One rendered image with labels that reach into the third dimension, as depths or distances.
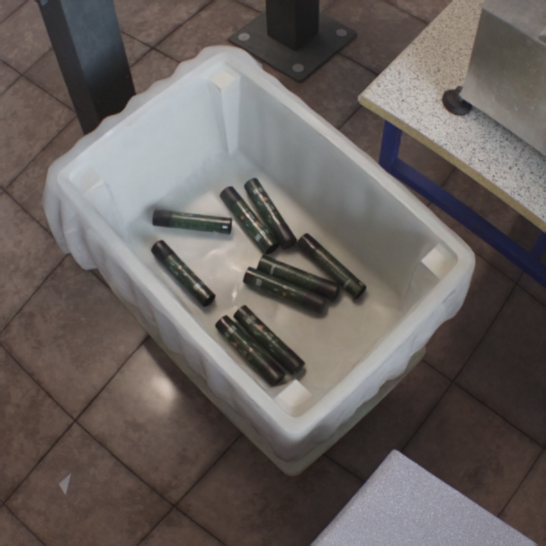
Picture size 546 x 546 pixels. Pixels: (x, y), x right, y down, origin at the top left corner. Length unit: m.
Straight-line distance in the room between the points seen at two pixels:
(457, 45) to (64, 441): 1.29
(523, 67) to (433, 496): 0.62
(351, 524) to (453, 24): 0.91
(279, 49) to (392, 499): 1.60
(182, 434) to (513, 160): 1.02
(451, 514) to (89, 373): 1.12
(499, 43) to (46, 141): 1.52
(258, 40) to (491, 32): 1.34
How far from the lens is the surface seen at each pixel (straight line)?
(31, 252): 2.00
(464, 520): 0.96
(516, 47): 1.02
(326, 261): 1.33
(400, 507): 0.94
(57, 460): 1.79
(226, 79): 1.32
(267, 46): 2.25
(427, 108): 1.19
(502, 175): 1.15
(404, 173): 1.49
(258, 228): 1.35
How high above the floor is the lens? 1.68
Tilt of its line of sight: 64 degrees down
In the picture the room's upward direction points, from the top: 4 degrees counter-clockwise
